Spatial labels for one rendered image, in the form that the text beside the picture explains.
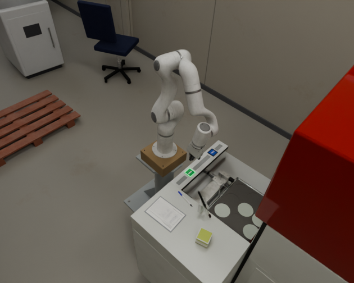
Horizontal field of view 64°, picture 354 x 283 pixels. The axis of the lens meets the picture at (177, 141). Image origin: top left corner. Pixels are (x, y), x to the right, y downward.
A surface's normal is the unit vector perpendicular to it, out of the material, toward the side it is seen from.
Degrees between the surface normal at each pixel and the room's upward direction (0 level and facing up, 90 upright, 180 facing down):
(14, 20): 90
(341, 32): 90
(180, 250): 0
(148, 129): 0
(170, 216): 0
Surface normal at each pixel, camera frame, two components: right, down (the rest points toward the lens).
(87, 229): 0.04, -0.69
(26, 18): 0.68, 0.55
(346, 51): -0.71, 0.48
